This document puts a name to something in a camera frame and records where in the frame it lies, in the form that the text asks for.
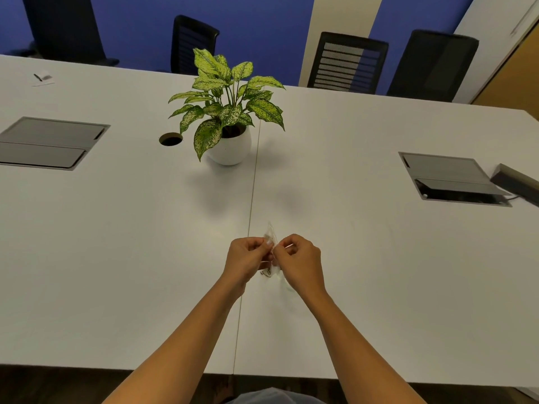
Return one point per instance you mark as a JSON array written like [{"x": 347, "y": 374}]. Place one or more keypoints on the person's left hand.
[{"x": 239, "y": 259}]

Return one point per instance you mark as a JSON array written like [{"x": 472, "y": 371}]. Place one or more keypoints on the person's right hand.
[{"x": 302, "y": 265}]

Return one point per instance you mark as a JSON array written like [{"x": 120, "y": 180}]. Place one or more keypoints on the person's right thumb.
[{"x": 281, "y": 259}]

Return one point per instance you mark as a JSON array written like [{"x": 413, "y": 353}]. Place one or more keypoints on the person's left thumb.
[{"x": 263, "y": 259}]

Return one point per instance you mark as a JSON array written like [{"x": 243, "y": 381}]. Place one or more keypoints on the small clear plastic bag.
[{"x": 271, "y": 252}]

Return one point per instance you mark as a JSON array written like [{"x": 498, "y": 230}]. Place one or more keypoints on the person's right forearm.
[{"x": 362, "y": 353}]

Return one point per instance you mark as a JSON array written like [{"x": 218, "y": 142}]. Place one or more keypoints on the person's left forearm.
[{"x": 177, "y": 349}]

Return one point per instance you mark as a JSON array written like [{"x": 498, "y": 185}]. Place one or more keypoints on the round white plant pot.
[{"x": 230, "y": 148}]

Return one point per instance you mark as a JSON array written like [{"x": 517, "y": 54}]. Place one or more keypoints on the person's grey clothing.
[{"x": 267, "y": 396}]

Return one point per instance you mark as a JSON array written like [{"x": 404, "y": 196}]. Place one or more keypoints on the green variegated leafy plant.
[{"x": 227, "y": 100}]

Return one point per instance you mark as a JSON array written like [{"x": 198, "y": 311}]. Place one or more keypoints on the dark grey rectangular device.
[{"x": 517, "y": 183}]

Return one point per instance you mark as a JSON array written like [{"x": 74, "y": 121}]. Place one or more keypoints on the wooden door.
[{"x": 511, "y": 75}]

